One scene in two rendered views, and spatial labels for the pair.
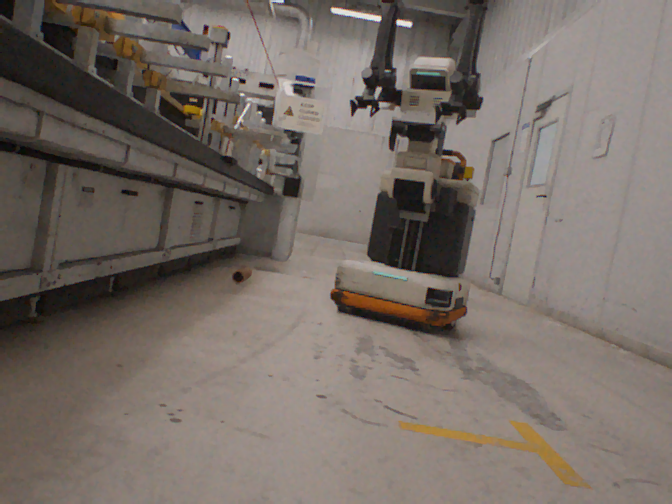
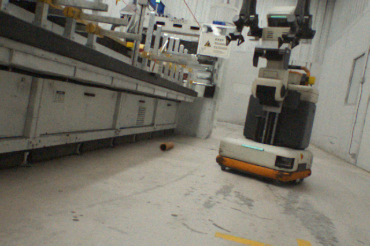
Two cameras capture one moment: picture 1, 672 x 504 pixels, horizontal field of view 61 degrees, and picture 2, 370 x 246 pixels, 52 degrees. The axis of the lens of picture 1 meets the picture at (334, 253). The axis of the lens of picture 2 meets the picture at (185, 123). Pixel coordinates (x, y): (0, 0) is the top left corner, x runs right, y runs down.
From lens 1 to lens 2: 0.35 m
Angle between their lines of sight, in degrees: 11
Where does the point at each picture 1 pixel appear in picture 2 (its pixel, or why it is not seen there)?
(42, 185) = (29, 89)
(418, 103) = (272, 36)
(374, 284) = (243, 152)
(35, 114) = (8, 50)
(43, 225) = (30, 112)
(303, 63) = (226, 12)
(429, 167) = (279, 77)
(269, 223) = (195, 115)
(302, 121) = (216, 49)
